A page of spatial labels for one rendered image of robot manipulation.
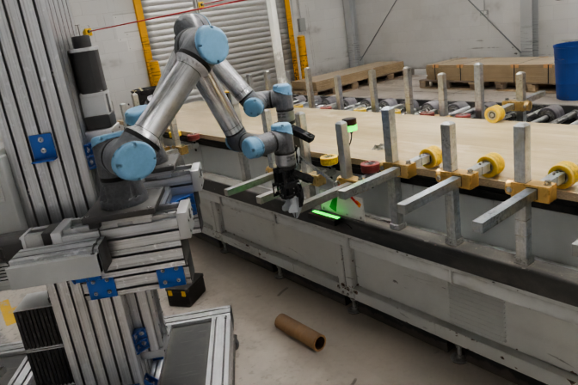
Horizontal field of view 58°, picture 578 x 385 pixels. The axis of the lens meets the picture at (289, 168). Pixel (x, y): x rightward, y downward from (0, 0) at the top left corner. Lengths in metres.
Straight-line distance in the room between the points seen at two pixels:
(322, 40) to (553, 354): 10.49
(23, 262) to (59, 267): 0.12
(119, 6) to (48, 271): 8.57
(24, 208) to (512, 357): 1.89
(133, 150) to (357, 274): 1.55
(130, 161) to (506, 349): 1.61
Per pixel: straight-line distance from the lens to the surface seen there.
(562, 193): 1.85
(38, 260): 1.75
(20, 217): 2.00
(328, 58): 12.27
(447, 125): 1.79
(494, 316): 2.31
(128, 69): 10.03
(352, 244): 2.33
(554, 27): 9.69
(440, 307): 2.47
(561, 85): 7.73
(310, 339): 2.62
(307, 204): 1.99
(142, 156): 1.56
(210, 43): 1.64
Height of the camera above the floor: 1.54
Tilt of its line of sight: 16 degrees down
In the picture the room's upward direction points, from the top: 8 degrees counter-clockwise
